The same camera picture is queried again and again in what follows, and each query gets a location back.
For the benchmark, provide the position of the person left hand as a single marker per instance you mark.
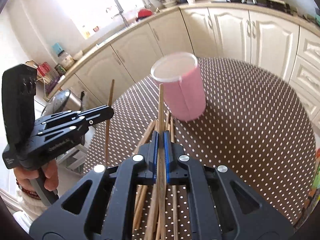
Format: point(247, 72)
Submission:
point(50, 171)

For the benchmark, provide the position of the silver rice cooker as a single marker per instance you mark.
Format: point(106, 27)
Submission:
point(64, 100)

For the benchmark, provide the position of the stacked white bowls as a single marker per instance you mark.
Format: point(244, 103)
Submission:
point(169, 3)

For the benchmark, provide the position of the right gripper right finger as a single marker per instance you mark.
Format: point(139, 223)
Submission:
point(221, 205)

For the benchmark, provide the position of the small dark jar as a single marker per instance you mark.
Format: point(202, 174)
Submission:
point(60, 70)

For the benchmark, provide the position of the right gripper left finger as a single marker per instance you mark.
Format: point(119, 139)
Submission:
point(101, 204)

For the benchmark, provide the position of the red colander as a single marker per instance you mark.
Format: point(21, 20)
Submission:
point(143, 13)

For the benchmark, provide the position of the white bowl on counter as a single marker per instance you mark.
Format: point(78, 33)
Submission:
point(77, 56)

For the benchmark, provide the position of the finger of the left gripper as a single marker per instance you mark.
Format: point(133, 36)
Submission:
point(96, 115)

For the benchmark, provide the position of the white mug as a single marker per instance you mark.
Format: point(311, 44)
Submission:
point(190, 2)

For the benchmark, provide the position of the lower kitchen cabinets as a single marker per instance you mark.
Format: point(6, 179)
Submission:
point(286, 45)

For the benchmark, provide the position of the brown polka dot tablecloth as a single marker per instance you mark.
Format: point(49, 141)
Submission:
point(253, 123)

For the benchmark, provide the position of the chrome sink faucet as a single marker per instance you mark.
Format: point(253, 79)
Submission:
point(120, 11)

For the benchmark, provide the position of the wooden chopstick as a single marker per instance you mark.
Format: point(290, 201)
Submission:
point(139, 204)
point(167, 121)
point(146, 136)
point(107, 127)
point(161, 163)
point(153, 214)
point(174, 188)

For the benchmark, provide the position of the black gas stove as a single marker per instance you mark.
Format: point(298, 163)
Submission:
point(278, 5)

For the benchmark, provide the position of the large jar with white label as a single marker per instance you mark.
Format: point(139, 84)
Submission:
point(66, 60)

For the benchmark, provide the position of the pink cylindrical utensil cup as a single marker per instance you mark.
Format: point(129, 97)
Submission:
point(180, 75)

